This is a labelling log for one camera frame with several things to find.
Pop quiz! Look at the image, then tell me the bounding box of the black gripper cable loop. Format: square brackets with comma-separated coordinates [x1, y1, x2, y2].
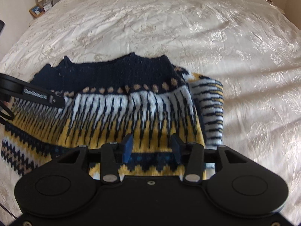
[0, 102, 15, 125]

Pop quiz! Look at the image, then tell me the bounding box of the wooden photo frame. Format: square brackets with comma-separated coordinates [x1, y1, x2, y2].
[29, 4, 45, 19]

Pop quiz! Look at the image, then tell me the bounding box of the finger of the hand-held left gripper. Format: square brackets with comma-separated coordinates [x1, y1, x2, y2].
[48, 92, 66, 109]

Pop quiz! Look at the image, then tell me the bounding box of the navy yellow white patterned sweater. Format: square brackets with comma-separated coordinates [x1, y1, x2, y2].
[0, 52, 225, 177]

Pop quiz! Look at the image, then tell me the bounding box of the white charging cable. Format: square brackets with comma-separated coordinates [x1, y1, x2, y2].
[263, 0, 284, 11]

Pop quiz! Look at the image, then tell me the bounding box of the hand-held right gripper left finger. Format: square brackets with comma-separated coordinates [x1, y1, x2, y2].
[56, 134, 134, 184]

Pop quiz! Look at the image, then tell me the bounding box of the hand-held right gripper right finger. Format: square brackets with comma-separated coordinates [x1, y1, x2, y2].
[170, 134, 248, 185]

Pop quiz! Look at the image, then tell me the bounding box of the cream embroidered bedspread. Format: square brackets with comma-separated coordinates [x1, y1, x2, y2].
[0, 0, 301, 219]

